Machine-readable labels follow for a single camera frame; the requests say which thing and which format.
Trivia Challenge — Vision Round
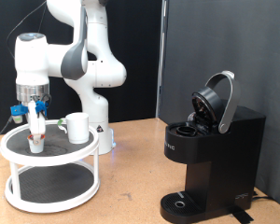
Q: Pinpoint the white coffee pod red lid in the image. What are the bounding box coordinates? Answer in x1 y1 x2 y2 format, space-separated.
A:
27 133 46 154

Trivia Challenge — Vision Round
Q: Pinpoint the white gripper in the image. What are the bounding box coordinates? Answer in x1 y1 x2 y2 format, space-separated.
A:
27 100 47 147

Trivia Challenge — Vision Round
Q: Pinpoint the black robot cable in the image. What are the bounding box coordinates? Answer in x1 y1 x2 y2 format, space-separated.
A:
0 0 52 147

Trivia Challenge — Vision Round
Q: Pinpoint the white two-tier turntable stand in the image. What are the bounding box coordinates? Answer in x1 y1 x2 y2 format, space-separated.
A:
0 119 101 215

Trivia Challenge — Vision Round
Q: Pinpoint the black machine power cable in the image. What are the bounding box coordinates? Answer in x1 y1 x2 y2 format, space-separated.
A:
251 189 278 202

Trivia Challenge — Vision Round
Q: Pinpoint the black Keurig coffee machine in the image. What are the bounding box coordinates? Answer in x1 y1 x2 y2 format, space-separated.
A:
160 70 267 224

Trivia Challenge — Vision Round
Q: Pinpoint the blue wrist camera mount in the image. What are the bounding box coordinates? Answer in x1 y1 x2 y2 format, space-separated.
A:
9 104 30 125

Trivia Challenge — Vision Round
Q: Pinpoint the blue cable clip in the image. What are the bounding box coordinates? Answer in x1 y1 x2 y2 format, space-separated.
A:
35 99 49 119

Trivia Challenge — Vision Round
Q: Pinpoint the white mug green handle mark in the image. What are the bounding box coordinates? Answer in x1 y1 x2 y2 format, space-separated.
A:
57 112 91 145

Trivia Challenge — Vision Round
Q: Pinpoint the black tape strip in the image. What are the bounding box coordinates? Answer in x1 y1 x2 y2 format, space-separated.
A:
228 207 255 224

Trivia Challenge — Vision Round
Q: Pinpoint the grey metal vertical pole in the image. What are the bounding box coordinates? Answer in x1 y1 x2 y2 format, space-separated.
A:
155 0 169 119

